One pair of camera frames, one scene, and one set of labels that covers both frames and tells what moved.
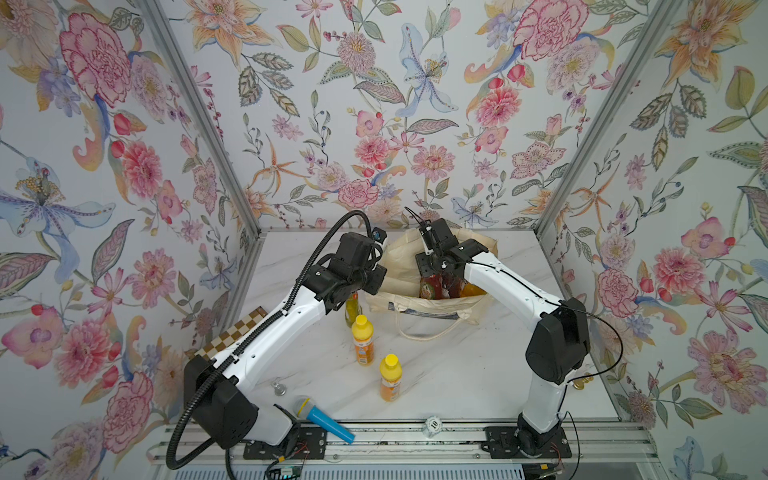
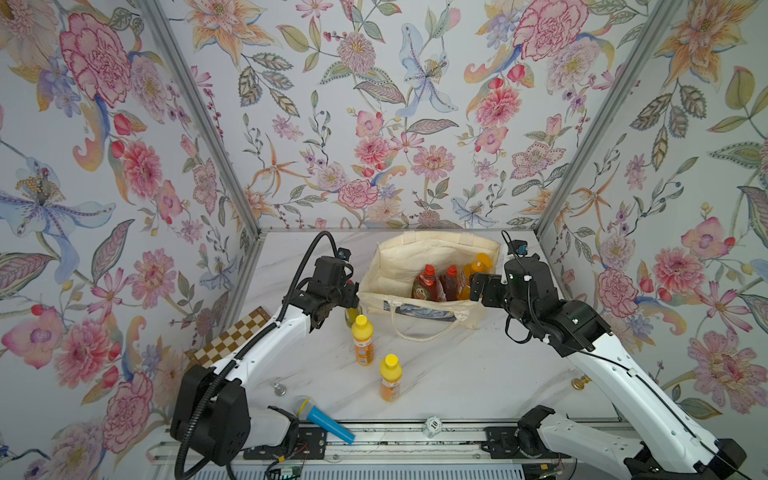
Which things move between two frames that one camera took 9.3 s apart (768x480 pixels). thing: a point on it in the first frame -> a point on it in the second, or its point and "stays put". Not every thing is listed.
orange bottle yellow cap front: [390, 378] stays put
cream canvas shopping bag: [403, 282] stays put
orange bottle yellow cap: [363, 336] stays put
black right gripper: [422, 261] -> [477, 287]
